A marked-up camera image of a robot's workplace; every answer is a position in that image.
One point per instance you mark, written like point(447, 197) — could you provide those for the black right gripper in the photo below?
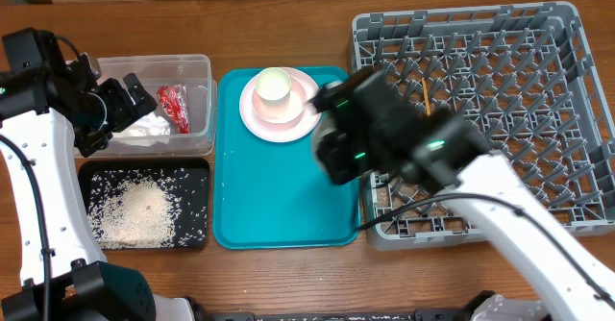
point(330, 153)

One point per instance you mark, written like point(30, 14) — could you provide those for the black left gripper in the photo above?
point(125, 110)

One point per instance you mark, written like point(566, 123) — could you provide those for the white napkin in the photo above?
point(144, 126)

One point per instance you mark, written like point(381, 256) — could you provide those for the red snack wrapper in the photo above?
point(173, 101)

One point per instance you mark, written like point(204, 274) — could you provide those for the wooden chopstick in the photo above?
point(426, 97)

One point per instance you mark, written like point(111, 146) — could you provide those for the white rice heap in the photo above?
point(139, 213)

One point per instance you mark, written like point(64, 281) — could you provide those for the pale green cup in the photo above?
point(273, 85)

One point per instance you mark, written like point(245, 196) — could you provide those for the grey bowl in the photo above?
point(325, 126)

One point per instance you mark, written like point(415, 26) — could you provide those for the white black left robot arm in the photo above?
point(51, 112)

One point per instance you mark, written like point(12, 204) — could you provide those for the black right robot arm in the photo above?
point(454, 164)

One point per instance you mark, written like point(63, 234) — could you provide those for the clear plastic waste bin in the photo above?
point(193, 72)

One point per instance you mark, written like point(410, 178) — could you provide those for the pink round plate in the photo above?
point(280, 133)

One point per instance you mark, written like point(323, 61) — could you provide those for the black flat tray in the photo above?
point(192, 234)

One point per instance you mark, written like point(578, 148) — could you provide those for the teal plastic serving tray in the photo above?
point(270, 195)

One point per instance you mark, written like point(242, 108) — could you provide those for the grey plastic dish rack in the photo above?
point(523, 75)

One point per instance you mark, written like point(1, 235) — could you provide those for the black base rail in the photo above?
point(429, 314)

